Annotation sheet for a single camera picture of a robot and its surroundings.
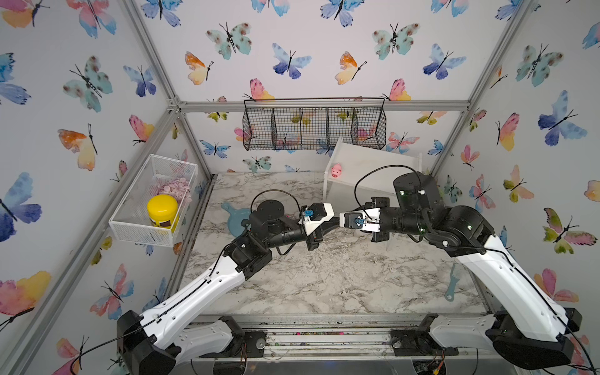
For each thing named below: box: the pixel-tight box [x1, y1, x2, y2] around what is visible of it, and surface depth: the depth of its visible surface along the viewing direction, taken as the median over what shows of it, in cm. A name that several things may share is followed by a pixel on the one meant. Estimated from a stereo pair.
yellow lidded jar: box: [146, 194, 179, 229], surface depth 65 cm
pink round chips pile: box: [157, 177, 193, 204], surface depth 70 cm
